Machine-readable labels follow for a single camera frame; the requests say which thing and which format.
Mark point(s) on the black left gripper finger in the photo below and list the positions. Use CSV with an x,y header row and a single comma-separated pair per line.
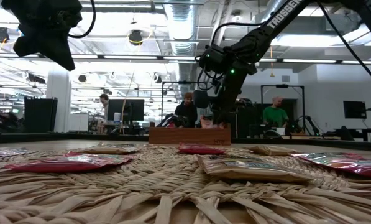
x,y
56,49
25,46

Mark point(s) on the orange peach tea packet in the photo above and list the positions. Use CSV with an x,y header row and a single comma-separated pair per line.
x,y
207,124

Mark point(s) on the red strawberry tea packet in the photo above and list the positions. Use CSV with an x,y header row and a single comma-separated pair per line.
x,y
64,165
356,168
200,151
323,155

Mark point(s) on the beige vanilla tea packet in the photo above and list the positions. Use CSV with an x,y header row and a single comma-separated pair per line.
x,y
253,171
110,150
273,150

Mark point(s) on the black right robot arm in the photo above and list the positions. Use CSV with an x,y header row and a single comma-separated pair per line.
x,y
281,15

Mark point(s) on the background black robot arm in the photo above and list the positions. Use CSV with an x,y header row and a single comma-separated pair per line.
x,y
172,120
306,126

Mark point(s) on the wooden tea organizer box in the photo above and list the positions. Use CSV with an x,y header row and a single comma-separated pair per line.
x,y
188,137

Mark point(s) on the flat foil tea packet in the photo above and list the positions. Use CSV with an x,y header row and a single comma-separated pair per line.
x,y
3,153

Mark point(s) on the black partition panel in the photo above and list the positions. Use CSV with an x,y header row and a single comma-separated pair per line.
x,y
253,119

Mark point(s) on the person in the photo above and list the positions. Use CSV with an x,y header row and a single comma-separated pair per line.
x,y
104,105
5,123
186,113
275,116

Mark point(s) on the white cup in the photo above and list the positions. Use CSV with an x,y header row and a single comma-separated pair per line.
x,y
280,131

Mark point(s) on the tall black cabinet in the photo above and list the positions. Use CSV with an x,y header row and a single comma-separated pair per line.
x,y
40,115

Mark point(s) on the long ceiling light bar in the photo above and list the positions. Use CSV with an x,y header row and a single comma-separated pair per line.
x,y
129,57

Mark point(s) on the white cabinet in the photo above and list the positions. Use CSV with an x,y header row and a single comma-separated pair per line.
x,y
78,122

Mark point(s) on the round woven straw mat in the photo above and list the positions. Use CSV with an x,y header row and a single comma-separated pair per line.
x,y
172,186

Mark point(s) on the black computer monitor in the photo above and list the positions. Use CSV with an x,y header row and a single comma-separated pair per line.
x,y
126,109

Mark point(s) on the black metal frame stand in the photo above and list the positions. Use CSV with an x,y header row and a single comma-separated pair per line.
x,y
183,82
281,86

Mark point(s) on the wall vent grille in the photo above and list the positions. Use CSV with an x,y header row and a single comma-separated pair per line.
x,y
285,78

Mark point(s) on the silver ventilation duct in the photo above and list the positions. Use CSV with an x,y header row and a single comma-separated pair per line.
x,y
182,28

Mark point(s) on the black table frame rail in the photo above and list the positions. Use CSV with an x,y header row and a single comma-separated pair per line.
x,y
48,137

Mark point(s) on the black wall monitor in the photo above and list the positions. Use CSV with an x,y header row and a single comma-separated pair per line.
x,y
354,109

